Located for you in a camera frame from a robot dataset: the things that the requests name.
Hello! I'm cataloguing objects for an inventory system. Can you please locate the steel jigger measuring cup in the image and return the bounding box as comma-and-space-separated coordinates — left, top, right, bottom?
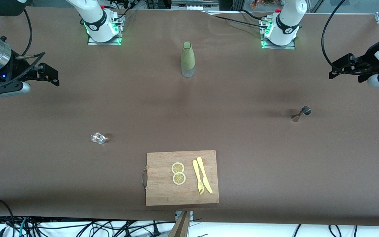
291, 106, 312, 123

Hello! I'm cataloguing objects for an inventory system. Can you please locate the bamboo cutting board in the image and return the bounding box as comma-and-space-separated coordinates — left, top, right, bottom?
142, 150, 220, 206

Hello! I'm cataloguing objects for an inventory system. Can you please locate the green sleeved glass shaker bottle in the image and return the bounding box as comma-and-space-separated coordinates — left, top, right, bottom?
181, 41, 195, 78

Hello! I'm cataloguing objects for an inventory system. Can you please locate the black base cable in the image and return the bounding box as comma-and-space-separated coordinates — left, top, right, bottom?
207, 9, 269, 31

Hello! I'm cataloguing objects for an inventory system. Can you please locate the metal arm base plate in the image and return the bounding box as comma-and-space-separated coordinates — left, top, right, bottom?
87, 13, 122, 46
261, 16, 296, 50

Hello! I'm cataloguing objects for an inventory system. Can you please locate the brown wooden post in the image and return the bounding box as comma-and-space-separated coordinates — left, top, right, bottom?
168, 211, 191, 237

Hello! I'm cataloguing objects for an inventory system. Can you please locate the small clear glass cup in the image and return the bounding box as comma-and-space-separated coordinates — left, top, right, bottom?
90, 132, 106, 145

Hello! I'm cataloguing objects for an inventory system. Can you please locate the grey power strip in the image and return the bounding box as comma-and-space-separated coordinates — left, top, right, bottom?
171, 0, 220, 11

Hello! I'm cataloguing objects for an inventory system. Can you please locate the yellow plastic fork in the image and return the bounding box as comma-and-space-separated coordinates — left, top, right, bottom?
192, 160, 205, 195

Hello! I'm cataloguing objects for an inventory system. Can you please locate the yellow plastic knife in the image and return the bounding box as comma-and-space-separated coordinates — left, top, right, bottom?
196, 157, 213, 194

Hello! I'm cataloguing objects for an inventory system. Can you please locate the teal cable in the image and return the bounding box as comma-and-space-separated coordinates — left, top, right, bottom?
18, 218, 29, 237

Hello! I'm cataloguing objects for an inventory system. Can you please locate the small metal bracket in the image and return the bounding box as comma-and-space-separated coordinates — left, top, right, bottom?
175, 211, 194, 222

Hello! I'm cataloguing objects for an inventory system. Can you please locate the brown table cover sheet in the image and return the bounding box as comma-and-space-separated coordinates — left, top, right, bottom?
0, 7, 379, 227

